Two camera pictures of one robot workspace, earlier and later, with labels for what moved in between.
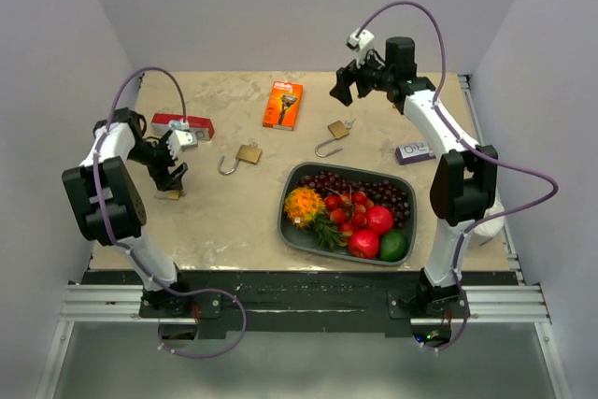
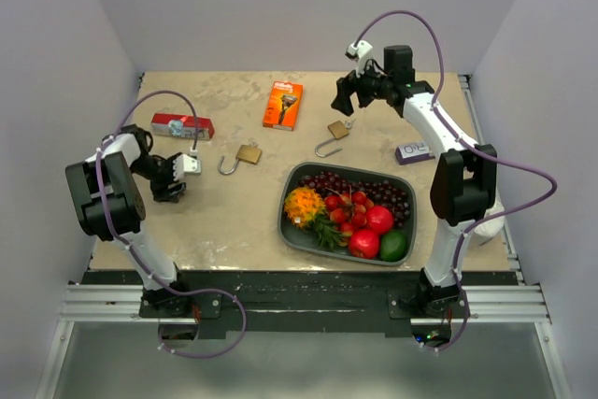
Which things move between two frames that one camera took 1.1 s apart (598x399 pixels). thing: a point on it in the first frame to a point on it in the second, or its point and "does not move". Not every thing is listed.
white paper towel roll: [493, 226] does not move
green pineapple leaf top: [327, 233] does not move
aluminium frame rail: [486, 304] does not move
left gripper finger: [176, 178] to [173, 194]
